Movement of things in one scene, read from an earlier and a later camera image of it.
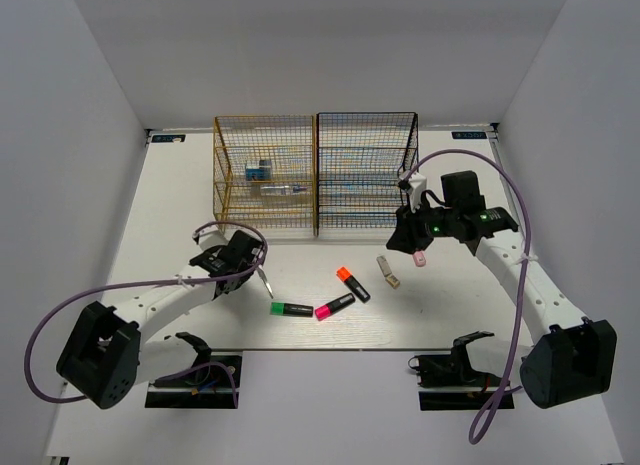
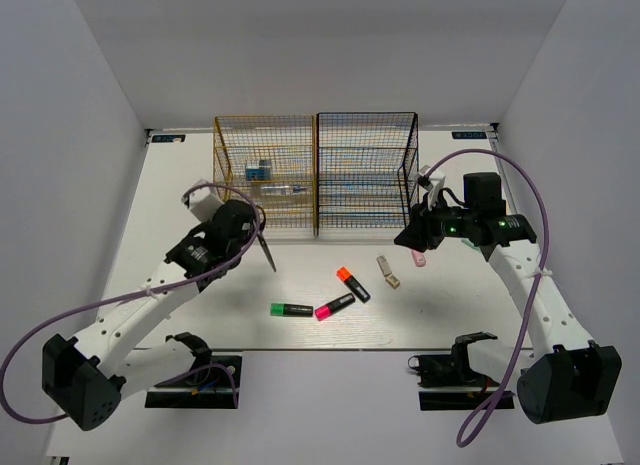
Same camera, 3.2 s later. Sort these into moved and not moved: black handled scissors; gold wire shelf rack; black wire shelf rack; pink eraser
Moved: black handled scissors
Not moved: black wire shelf rack; gold wire shelf rack; pink eraser
